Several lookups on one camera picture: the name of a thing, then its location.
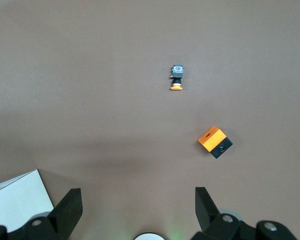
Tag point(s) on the brown table cover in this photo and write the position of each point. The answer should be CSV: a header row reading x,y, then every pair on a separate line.
x,y
90,75

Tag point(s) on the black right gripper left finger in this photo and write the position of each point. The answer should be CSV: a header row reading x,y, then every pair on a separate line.
x,y
65,215

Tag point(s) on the white tray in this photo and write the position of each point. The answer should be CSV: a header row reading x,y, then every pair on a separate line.
x,y
15,200

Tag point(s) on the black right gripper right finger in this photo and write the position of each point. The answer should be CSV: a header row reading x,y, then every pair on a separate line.
x,y
207,217

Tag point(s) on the orange and black box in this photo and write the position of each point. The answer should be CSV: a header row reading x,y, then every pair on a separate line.
x,y
211,140

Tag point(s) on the small orange push button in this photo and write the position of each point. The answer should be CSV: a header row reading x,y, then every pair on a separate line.
x,y
176,75

